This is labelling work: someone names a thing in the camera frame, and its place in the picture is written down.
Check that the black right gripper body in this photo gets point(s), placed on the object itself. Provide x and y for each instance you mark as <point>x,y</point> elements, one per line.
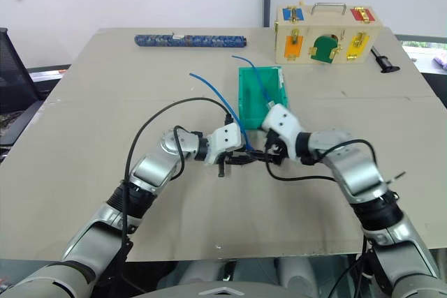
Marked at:
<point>279,148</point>

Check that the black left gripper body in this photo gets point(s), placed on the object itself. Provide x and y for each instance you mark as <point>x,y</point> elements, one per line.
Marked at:
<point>221,169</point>

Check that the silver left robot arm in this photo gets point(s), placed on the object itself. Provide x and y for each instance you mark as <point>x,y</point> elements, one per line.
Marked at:
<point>150,169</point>

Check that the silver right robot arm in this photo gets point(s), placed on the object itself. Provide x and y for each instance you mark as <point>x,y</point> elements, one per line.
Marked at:
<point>356,169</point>

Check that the green plastic bin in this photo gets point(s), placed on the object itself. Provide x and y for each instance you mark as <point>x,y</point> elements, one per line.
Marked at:
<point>249,102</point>

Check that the wooden lock box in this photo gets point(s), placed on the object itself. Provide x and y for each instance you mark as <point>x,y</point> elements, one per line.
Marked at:
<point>314,33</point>

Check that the grey robot torso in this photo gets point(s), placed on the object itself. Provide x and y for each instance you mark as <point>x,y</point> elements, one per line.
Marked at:
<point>223,291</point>

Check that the blue patterned rolled mat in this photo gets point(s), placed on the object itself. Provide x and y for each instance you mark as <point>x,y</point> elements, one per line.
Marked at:
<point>192,40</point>

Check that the black hand tool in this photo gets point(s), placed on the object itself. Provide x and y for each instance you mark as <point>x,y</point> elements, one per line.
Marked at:
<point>382,60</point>

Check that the side desk with glass top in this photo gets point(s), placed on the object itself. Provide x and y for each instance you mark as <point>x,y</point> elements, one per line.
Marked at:
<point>424,53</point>

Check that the dark low shelf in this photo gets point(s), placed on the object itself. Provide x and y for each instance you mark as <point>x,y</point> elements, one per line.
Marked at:
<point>47,76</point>

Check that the black mesh office chair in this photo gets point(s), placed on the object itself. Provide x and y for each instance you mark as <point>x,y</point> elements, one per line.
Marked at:
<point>14,78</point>

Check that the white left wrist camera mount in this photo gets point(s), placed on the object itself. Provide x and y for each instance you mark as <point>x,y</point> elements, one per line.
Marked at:
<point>225,139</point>

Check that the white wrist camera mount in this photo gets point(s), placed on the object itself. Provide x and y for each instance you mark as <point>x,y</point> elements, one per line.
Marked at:
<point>225,139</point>
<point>283,121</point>

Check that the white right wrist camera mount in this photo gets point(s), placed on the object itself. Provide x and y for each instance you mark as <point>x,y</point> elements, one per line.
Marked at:
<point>283,121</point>

